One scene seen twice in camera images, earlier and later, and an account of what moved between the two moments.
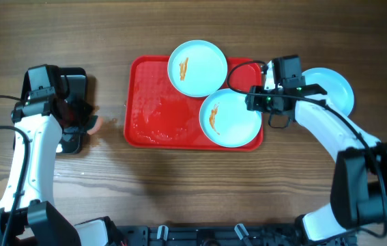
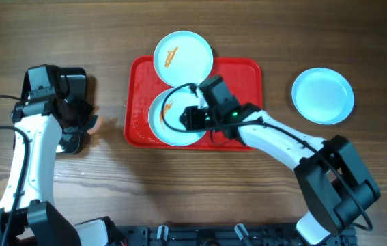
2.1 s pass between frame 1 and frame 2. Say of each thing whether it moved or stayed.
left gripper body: stayed
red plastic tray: stayed
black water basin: stayed
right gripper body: moved
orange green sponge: stayed
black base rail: stayed
